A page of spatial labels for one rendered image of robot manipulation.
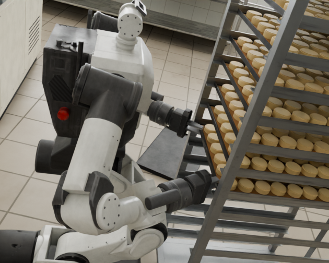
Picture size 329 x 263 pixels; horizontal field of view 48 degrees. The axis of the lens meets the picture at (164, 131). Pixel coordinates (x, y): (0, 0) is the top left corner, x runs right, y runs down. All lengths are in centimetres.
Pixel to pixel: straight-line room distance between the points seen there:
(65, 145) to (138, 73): 37
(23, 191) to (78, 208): 152
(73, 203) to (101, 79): 28
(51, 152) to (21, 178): 115
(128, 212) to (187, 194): 23
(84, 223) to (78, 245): 78
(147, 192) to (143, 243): 46
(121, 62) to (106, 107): 19
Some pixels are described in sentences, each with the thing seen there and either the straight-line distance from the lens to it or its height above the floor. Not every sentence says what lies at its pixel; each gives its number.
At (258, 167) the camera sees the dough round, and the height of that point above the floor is 97.
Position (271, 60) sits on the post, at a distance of 91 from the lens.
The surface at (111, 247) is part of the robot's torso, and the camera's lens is 154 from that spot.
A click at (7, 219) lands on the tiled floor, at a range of 217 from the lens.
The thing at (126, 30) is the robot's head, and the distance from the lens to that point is 102.
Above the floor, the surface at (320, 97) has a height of 124.
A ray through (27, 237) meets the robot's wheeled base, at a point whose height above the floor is 36.
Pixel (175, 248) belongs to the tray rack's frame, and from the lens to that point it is 193.
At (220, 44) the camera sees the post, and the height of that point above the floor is 119.
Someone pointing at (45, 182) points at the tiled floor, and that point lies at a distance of 237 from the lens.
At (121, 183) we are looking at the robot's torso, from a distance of 125.
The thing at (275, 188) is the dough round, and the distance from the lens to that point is 126.
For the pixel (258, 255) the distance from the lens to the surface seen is 141.
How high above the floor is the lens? 158
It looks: 32 degrees down
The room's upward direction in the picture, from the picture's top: 15 degrees clockwise
